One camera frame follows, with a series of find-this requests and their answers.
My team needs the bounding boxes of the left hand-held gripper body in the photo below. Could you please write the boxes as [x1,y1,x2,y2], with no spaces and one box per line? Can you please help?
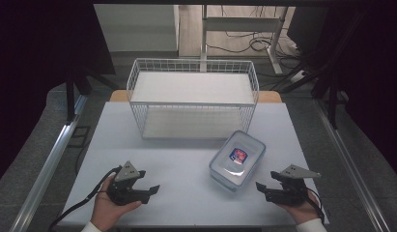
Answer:
[107,160,147,207]

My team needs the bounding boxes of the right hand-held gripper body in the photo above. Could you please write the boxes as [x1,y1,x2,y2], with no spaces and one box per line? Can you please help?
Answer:
[265,164,323,208]

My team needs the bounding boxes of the person's right hand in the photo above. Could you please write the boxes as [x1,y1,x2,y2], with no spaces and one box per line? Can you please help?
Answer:
[276,188,322,225]

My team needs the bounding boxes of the person's left hand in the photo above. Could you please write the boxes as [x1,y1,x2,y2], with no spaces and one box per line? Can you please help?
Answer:
[90,174,143,232]

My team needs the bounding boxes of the clear plastic lidded container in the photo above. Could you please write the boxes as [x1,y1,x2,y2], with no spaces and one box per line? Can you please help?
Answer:
[208,130,267,193]

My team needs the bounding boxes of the black metal stand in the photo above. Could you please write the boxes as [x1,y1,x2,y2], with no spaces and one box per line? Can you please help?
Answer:
[64,62,121,126]
[269,47,350,131]

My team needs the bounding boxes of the white power strip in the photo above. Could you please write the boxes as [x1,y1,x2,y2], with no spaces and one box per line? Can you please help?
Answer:
[290,69,307,84]

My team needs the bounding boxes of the dark curtain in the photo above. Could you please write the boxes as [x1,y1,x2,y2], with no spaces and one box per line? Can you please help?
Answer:
[326,0,397,183]
[0,0,117,189]

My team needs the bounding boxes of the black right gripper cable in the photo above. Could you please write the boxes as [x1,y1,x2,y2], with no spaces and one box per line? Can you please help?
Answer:
[302,188,326,225]

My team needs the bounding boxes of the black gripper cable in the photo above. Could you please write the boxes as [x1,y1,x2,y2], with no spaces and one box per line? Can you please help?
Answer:
[47,165,123,232]
[302,188,326,225]

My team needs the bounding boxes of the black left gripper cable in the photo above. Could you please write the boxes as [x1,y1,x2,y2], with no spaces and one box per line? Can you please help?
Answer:
[47,165,123,232]

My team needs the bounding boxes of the aluminium rail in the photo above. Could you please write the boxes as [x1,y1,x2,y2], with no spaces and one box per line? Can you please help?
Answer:
[8,94,88,232]
[312,97,393,232]

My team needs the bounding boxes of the white wire basket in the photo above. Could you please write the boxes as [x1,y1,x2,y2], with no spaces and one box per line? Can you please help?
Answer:
[126,57,261,140]

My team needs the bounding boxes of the black floor cables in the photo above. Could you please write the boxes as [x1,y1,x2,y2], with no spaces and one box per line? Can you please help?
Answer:
[205,5,305,78]

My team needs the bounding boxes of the white metal desk frame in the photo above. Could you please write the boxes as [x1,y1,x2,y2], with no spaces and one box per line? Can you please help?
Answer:
[199,4,290,75]

